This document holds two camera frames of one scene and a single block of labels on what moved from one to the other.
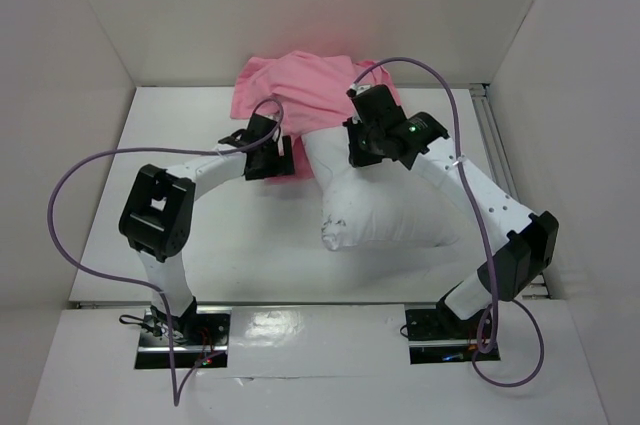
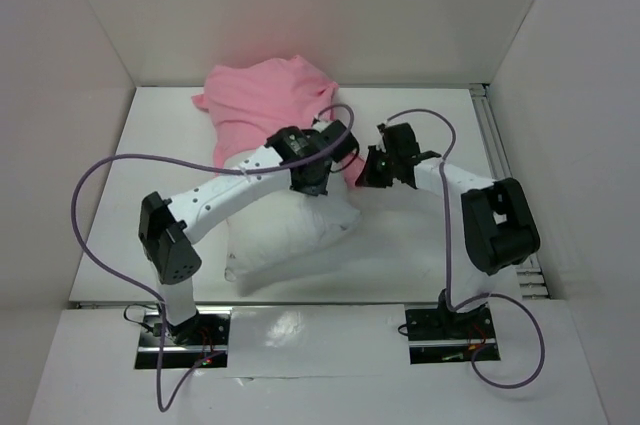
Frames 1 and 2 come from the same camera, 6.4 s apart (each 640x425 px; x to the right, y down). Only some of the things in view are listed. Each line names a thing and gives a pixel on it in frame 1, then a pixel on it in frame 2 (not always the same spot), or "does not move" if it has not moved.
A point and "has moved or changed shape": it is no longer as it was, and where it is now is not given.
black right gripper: [353, 143] → [375, 173]
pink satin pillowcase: [311, 88] has moved or changed shape
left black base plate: [201, 333] does not move
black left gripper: [281, 165] → [312, 188]
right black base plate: [437, 335] does not move
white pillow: [385, 204] → [287, 233]
